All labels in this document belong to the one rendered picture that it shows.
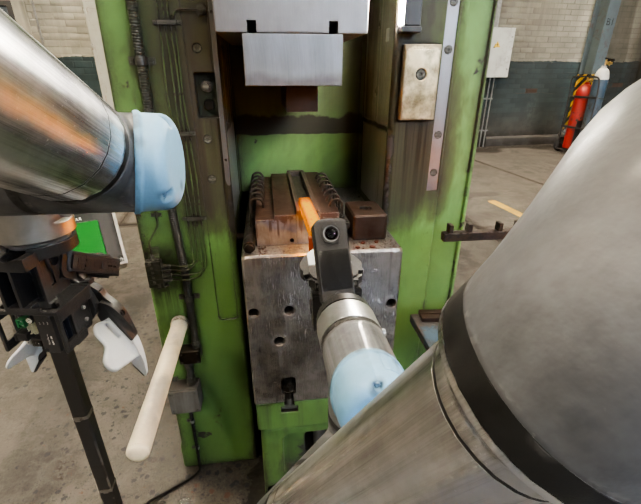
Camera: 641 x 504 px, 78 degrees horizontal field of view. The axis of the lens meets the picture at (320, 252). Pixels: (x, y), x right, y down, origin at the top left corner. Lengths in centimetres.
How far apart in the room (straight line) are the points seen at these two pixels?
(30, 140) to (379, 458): 21
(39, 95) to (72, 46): 689
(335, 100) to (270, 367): 86
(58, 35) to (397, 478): 708
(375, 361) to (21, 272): 35
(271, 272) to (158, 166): 65
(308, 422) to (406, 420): 105
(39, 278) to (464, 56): 100
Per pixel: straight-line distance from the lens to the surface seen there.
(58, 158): 24
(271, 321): 100
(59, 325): 50
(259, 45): 89
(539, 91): 884
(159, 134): 31
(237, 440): 157
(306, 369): 110
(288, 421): 123
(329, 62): 89
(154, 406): 98
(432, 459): 19
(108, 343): 55
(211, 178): 107
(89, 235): 85
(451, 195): 120
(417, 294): 128
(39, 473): 189
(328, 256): 52
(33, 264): 49
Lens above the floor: 130
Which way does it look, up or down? 25 degrees down
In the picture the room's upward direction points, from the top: straight up
